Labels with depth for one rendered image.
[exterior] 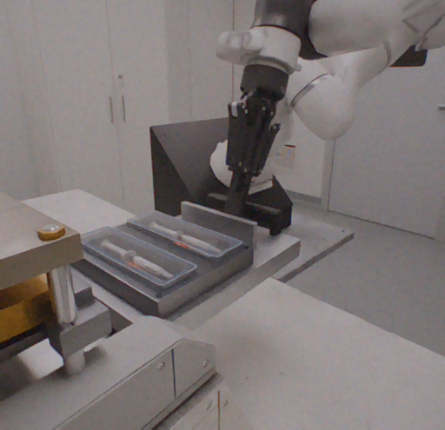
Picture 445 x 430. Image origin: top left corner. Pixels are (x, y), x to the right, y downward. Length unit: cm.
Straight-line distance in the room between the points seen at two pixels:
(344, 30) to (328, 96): 26
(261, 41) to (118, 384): 49
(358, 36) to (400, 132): 265
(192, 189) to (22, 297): 70
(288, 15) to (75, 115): 219
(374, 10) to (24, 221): 51
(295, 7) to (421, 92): 261
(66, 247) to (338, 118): 68
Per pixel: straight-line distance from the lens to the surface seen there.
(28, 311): 30
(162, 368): 32
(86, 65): 271
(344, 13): 60
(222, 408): 42
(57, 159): 265
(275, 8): 61
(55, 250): 25
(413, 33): 101
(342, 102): 85
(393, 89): 325
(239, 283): 46
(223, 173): 100
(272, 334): 72
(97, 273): 46
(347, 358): 70
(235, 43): 59
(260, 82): 58
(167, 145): 99
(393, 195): 333
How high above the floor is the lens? 121
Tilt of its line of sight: 20 degrees down
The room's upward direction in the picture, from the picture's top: straight up
